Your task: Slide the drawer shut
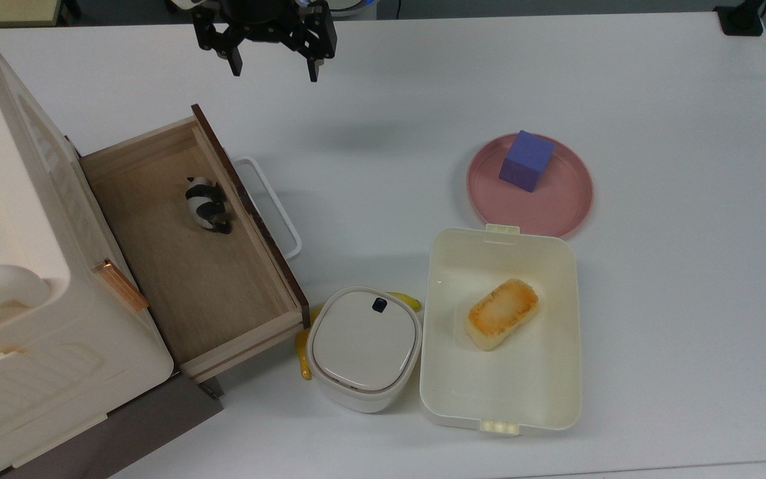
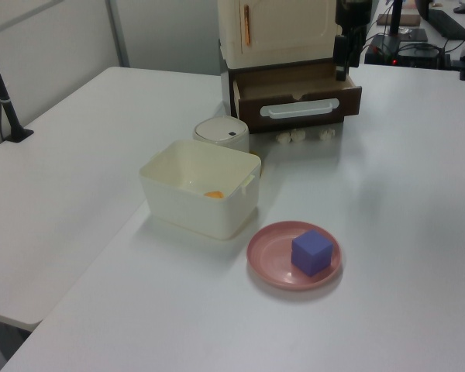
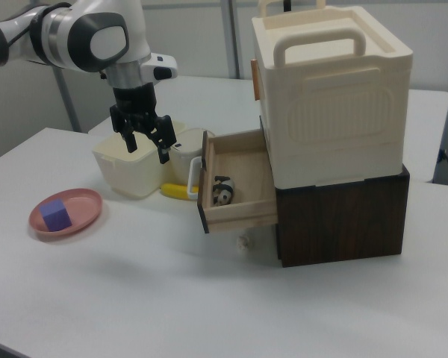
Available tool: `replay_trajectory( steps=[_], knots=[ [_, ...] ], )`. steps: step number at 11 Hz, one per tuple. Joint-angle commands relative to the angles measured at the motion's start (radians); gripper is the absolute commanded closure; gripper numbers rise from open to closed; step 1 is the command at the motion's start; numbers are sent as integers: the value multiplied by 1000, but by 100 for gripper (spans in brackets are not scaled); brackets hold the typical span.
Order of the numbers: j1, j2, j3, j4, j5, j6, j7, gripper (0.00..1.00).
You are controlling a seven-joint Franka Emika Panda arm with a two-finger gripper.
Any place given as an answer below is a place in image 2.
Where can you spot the cream cabinet with door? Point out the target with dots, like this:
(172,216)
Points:
(286,31)

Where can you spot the black camera stand pole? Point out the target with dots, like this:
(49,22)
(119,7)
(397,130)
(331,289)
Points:
(0,89)

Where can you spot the purple cube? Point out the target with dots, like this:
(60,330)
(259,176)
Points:
(310,253)

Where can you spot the black electronics box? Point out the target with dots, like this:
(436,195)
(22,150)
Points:
(410,52)

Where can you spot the cardboard box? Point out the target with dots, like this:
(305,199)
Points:
(408,19)

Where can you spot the pink plate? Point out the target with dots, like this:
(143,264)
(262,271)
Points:
(269,259)

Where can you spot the orange object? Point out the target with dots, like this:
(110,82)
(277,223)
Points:
(214,194)

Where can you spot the dark brown wooden drawer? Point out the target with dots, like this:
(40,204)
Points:
(348,101)

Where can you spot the cream plastic storage box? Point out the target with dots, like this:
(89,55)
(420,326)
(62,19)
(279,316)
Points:
(193,211)

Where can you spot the small white trash can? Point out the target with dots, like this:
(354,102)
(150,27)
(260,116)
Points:
(221,131)

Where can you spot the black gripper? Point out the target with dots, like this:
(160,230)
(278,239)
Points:
(352,11)

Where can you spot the crumpled white paper ball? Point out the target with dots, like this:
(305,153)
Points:
(283,138)
(298,135)
(327,135)

